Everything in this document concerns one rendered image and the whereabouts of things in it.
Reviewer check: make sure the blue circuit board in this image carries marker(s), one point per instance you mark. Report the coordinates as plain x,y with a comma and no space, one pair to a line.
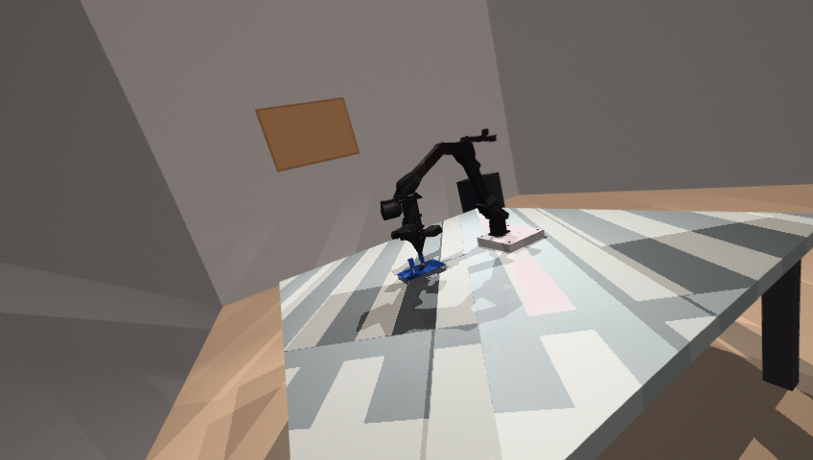
421,269

